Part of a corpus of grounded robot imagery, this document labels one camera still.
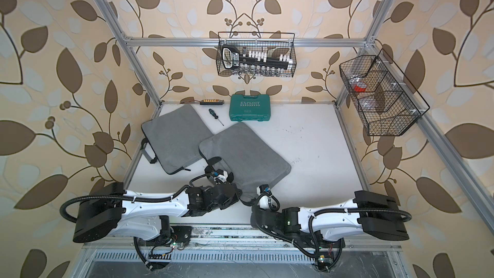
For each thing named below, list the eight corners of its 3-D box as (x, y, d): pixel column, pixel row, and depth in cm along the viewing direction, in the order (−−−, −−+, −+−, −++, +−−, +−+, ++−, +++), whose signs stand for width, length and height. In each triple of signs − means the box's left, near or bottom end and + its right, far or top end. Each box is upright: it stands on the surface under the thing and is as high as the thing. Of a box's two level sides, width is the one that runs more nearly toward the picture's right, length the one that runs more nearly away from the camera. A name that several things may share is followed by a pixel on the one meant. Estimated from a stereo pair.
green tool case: (228, 121, 113) (227, 116, 110) (230, 99, 125) (230, 94, 122) (271, 121, 113) (271, 116, 110) (269, 99, 125) (270, 94, 122)
